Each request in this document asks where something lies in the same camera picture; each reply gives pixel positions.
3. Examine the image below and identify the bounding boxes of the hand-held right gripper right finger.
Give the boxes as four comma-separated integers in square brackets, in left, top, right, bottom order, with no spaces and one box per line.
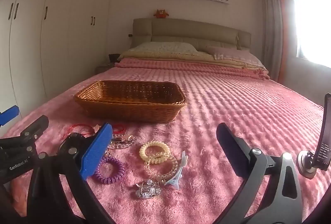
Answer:
[216,123,302,224]

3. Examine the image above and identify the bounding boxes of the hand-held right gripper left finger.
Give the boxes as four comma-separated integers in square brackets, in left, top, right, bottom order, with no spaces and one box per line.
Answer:
[27,123,114,224]

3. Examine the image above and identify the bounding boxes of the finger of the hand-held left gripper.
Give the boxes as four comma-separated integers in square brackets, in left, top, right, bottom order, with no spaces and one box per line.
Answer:
[0,106,20,127]
[0,115,49,153]

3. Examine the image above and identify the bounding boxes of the silver chain bracelet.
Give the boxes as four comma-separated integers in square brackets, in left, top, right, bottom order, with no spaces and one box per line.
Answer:
[107,133,135,150]

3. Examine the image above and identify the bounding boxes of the purple coil hair tie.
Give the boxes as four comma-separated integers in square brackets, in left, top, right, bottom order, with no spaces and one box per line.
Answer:
[93,156,126,185]

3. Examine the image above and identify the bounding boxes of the red coil hair tie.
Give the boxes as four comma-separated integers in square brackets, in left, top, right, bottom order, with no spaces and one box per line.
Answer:
[112,124,127,135]

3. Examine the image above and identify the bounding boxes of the red string bracelet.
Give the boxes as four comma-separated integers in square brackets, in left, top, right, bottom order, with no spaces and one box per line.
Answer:
[65,124,95,137]

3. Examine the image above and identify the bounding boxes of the cream coil hair tie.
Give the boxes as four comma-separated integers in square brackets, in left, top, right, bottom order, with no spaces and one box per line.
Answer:
[139,140,171,163]

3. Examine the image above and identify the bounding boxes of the clear gold coil hair tie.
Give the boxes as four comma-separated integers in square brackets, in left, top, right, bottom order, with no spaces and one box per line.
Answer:
[144,153,179,185]

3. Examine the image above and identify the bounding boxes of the brown wicker basket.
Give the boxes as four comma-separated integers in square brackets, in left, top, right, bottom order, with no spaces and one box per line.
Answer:
[74,80,187,124]

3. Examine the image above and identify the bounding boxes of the silver rhinestone hair clip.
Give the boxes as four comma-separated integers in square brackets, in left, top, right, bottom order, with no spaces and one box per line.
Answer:
[134,179,161,199]

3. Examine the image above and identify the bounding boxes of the light blue hair clip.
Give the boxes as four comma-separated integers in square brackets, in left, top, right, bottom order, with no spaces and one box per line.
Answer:
[164,150,188,190]

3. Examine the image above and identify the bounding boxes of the pink plush blanket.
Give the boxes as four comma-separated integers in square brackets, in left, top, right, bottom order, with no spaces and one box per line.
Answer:
[0,57,331,224]

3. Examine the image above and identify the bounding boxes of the nightstand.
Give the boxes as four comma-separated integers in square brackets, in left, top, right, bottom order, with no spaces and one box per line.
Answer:
[96,63,116,75]

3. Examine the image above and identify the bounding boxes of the black smartphone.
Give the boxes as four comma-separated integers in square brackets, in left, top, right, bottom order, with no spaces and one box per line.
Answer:
[313,93,331,171]

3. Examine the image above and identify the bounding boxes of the pink pillow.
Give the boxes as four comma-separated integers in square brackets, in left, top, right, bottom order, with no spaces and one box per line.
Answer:
[206,46,262,65]

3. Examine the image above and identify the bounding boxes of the white wardrobe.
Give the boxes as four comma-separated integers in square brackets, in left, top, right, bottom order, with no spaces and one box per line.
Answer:
[0,0,117,121]

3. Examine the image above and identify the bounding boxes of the cream pillow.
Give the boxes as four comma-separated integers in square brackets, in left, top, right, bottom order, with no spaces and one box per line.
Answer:
[128,42,198,55]

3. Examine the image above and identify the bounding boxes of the beige padded headboard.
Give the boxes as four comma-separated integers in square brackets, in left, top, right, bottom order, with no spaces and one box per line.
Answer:
[133,18,252,50]

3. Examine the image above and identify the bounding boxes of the grey orange curtain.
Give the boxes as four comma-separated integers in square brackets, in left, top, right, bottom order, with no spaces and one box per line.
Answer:
[259,0,293,84]

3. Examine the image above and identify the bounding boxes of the window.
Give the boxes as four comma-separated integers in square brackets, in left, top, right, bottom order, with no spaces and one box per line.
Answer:
[291,0,331,69]

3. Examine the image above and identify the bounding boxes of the red plush toy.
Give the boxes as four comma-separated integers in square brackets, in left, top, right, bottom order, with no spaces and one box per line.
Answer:
[153,9,170,19]

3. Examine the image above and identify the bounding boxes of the round phone mount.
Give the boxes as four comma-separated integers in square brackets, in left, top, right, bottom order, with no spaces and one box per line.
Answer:
[296,151,317,179]

